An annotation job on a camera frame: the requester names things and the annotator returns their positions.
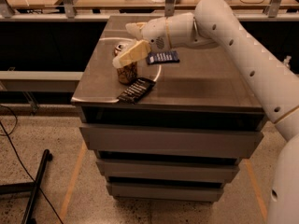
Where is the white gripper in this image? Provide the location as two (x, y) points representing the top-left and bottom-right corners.
(112, 18), (170, 69)

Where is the orange soda can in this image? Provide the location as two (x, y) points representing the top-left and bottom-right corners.
(113, 43), (138, 86)

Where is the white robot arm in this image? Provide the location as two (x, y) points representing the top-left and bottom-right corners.
(113, 0), (299, 224)

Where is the black chocolate rxbar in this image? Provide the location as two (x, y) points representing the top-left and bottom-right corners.
(117, 77), (156, 104)

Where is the blue snack bar wrapper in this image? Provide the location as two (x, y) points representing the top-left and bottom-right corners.
(146, 50), (179, 65)

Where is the grey drawer cabinet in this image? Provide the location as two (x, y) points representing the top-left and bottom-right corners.
(72, 15), (265, 202)

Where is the clear sanitizer bottle right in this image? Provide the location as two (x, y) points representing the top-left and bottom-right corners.
(283, 55), (292, 69)

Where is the black stand leg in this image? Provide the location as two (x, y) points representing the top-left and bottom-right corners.
(0, 149), (52, 224)

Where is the black floor cable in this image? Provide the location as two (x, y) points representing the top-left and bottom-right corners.
(0, 105), (64, 224)

